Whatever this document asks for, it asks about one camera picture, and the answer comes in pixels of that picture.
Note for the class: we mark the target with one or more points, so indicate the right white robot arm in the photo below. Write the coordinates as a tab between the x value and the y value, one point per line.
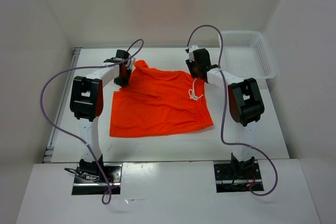
243	99

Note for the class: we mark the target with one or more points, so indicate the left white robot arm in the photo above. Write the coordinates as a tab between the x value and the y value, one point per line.
86	103

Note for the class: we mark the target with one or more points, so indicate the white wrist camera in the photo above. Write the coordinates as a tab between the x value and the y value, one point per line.
129	64
190	51

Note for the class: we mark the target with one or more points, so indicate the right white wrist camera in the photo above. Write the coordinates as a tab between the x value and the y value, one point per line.
190	51

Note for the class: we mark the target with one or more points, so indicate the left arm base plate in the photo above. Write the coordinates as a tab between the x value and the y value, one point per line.
87	184

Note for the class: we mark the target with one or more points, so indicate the aluminium table edge rail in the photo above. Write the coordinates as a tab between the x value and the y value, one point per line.
60	111

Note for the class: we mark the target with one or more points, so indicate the white plastic basket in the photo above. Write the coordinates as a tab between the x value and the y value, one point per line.
246	54

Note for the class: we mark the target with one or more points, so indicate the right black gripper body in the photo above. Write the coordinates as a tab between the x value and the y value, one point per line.
193	67

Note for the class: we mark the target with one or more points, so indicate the orange mesh shorts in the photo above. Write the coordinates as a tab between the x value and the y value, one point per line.
159	103

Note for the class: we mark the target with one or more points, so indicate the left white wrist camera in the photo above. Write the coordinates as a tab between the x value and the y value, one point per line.
129	64

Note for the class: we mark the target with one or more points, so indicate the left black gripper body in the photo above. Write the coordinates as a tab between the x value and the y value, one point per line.
123	80

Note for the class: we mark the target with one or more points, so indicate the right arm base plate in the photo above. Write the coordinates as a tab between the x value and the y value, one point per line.
227	181

